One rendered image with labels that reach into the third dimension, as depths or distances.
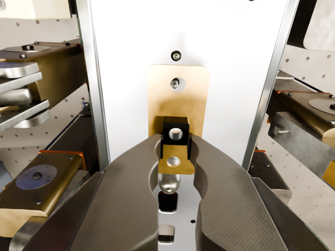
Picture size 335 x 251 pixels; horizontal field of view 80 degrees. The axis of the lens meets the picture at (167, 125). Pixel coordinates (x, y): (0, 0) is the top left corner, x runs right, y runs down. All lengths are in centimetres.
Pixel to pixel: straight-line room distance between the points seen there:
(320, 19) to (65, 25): 50
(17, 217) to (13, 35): 46
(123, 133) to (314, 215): 87
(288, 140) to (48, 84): 28
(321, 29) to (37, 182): 41
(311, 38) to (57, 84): 29
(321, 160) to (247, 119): 9
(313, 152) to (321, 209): 75
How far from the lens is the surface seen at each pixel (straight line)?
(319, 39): 30
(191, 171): 16
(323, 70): 67
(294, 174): 82
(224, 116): 27
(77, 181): 35
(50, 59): 25
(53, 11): 22
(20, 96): 22
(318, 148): 26
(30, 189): 34
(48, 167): 37
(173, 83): 23
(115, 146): 29
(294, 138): 28
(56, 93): 26
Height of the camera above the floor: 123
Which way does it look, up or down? 62 degrees down
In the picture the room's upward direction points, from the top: 177 degrees counter-clockwise
